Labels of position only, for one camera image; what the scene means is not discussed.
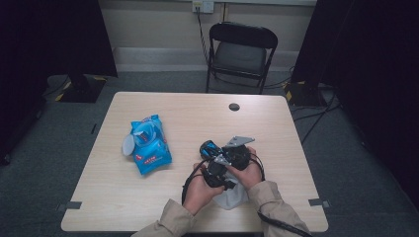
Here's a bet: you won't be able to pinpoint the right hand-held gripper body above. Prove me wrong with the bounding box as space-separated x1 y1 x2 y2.
223 135 256 172

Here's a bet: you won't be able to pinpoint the white wall socket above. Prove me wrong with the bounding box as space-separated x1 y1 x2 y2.
192 0 215 15

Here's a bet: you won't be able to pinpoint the white wet wipe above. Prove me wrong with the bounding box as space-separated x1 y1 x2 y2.
211 171 250 211

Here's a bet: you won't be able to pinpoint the black stand base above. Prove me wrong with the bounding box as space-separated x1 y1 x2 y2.
56 73 109 104
283 80 328 108

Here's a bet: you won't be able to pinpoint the black curtain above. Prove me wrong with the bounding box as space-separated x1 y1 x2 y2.
0 0 119 166
291 0 419 206

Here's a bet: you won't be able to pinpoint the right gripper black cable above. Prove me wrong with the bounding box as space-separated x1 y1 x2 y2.
249 151 313 237

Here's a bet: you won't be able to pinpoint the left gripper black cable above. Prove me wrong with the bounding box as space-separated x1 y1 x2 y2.
181 159 210 205

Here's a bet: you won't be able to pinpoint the black floor cables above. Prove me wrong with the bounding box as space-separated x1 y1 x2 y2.
292 92 342 146

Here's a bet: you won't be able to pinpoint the grey tape strip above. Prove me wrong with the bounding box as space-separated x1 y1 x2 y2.
307 197 331 208
56 200 83 212

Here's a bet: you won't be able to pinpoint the blue wet wipes pack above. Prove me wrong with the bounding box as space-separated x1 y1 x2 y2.
122 114 173 176

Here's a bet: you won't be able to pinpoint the black wall cable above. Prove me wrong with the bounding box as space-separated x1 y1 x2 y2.
196 6 211 66

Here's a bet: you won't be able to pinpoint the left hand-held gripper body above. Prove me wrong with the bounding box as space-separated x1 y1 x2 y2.
201 153 237 192

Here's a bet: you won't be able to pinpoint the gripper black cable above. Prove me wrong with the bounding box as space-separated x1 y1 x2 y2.
249 151 313 237
181 159 210 205

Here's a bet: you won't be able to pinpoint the person's right hand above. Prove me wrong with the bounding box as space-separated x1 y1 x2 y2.
226 146 265 193

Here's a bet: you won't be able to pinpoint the black folding chair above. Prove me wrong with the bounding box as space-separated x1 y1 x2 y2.
206 21 279 96

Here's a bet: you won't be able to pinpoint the person's left hand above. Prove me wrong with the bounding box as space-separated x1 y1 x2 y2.
182 162 227 217

